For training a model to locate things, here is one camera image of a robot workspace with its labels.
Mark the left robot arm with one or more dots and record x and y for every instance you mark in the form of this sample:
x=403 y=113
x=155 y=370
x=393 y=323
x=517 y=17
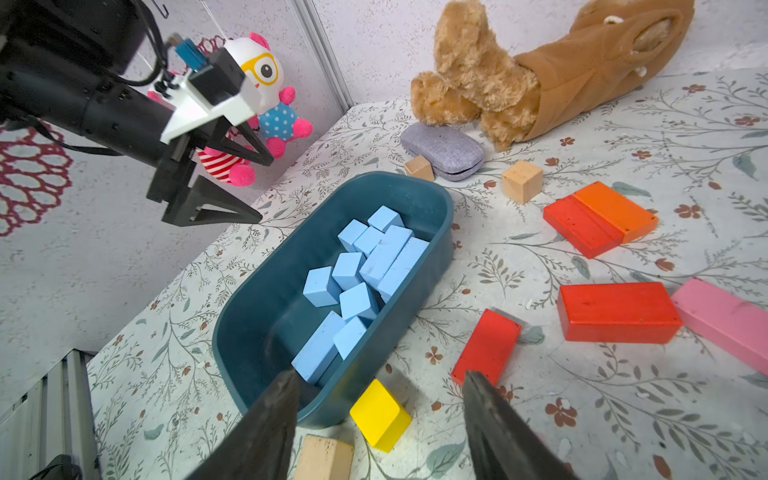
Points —
x=100 y=69

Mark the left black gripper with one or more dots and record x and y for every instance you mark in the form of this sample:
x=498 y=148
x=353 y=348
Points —
x=205 y=203

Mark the blue block in bin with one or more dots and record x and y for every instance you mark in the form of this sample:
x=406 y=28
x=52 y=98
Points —
x=401 y=267

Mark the orange red block back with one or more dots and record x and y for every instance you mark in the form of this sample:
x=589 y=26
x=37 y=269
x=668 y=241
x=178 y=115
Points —
x=596 y=219

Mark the blue long block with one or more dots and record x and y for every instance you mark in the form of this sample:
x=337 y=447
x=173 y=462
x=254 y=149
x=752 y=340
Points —
x=319 y=351

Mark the blue cube in bin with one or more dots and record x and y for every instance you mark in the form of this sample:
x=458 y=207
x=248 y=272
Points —
x=350 y=233
x=368 y=241
x=346 y=271
x=383 y=218
x=359 y=301

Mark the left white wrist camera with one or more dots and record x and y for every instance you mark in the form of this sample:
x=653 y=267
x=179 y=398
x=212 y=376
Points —
x=215 y=87

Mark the pink block back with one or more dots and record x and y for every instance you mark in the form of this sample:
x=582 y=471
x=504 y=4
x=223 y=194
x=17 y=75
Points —
x=735 y=325

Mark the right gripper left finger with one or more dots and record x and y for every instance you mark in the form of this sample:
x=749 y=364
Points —
x=260 y=445

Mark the yellow cube near bin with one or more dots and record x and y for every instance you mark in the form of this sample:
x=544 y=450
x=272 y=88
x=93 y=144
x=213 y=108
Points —
x=380 y=417

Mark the purple oval pad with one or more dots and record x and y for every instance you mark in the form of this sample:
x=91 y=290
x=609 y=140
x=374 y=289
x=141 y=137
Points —
x=454 y=155

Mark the teal plastic bin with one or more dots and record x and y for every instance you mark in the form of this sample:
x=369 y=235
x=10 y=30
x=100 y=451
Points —
x=269 y=319

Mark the small wooden cube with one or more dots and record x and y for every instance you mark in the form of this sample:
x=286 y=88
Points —
x=522 y=182

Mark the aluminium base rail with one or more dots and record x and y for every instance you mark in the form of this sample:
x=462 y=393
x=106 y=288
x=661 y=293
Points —
x=49 y=433

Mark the brown plush dog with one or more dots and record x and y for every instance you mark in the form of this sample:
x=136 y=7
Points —
x=612 y=48

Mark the white plush striped shirt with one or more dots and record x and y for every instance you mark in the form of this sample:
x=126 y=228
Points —
x=221 y=166

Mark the red block upright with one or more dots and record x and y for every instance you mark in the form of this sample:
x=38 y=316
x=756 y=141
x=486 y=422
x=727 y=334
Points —
x=488 y=349

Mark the tan wooden block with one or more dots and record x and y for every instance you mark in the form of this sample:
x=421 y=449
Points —
x=323 y=458

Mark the red block middle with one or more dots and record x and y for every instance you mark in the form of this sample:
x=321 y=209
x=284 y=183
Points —
x=638 y=313

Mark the small wooden cylinder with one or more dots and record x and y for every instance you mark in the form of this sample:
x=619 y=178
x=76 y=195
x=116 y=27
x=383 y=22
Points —
x=420 y=167

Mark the blue flat block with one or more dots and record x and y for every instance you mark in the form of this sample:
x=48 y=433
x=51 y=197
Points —
x=347 y=338

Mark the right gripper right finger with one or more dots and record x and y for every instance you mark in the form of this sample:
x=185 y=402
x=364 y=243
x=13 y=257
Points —
x=502 y=445

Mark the white plush with glasses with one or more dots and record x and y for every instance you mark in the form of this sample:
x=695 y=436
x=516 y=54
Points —
x=277 y=120

